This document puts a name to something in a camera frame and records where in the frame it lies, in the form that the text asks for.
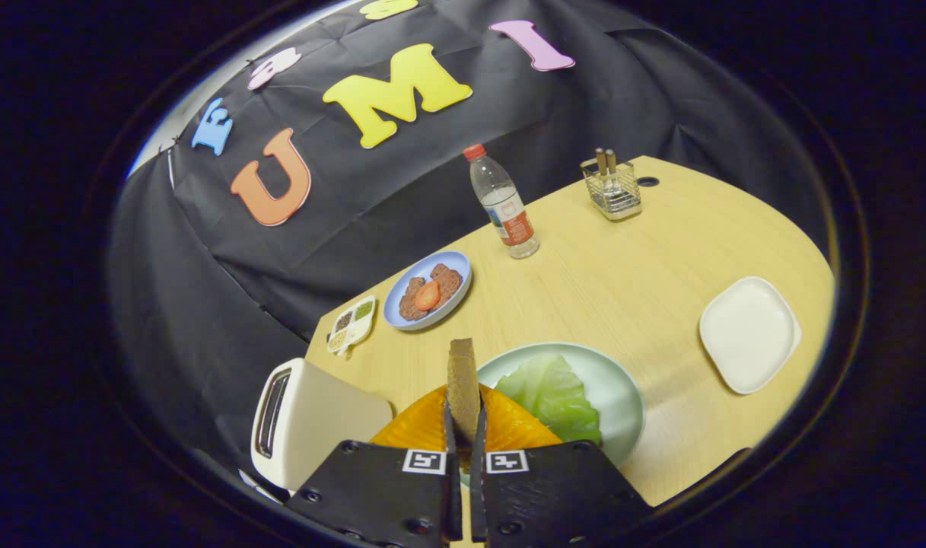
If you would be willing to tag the cream toaster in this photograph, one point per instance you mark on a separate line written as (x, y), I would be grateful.
(326, 426)

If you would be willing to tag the black table grommet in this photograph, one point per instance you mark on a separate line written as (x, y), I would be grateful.
(647, 182)

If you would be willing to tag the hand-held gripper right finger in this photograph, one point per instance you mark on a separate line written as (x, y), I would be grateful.
(478, 502)

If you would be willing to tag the white seasoning tray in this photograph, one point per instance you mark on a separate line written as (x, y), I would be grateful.
(352, 323)

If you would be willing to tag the brown meat patty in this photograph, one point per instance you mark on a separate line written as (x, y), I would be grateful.
(449, 278)
(409, 304)

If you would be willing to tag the white square plate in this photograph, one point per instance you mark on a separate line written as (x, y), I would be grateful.
(748, 335)

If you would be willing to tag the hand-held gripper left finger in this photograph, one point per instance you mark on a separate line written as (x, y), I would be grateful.
(453, 502)

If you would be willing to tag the plastic water bottle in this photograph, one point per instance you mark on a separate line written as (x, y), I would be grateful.
(508, 213)

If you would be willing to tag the green lettuce leaf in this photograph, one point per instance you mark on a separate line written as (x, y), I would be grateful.
(550, 396)

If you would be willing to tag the red tomato slice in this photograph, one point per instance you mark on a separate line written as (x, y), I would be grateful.
(427, 295)

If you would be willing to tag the brown bread slice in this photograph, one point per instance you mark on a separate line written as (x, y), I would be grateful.
(462, 388)

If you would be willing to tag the pale green round plate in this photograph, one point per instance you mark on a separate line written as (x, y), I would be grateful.
(615, 396)

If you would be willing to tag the blue plate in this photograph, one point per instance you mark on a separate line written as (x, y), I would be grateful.
(421, 262)

